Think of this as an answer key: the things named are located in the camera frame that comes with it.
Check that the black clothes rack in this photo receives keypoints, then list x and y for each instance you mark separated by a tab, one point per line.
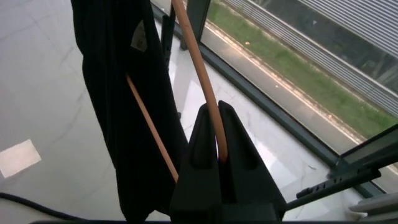
335	183

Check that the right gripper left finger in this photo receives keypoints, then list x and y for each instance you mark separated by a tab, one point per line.
199	186

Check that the window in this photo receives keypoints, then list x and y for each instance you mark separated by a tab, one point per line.
311	62

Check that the beige curtain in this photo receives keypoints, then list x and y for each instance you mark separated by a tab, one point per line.
376	205

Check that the black t-shirt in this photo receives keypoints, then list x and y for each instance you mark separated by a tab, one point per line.
130	124

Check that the pink clothes hanger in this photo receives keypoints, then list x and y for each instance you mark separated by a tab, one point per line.
200	71

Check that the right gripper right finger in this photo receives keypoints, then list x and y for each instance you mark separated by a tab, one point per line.
255	193

